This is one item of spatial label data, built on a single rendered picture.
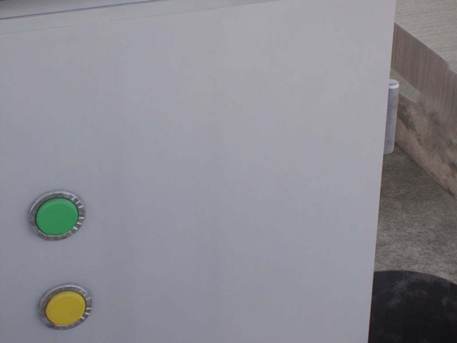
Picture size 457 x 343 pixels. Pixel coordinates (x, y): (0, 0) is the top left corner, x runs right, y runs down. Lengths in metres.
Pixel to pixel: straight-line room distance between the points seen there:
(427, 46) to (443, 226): 0.50
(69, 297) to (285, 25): 0.19
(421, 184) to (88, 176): 2.38
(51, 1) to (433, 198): 2.35
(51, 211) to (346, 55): 0.18
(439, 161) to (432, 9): 0.51
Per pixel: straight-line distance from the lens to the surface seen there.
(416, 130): 2.93
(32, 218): 0.54
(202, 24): 0.52
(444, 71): 2.81
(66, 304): 0.58
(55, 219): 0.54
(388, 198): 2.81
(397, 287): 2.07
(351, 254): 0.63
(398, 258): 2.57
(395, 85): 0.59
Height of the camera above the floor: 1.43
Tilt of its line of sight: 29 degrees down
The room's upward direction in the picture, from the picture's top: straight up
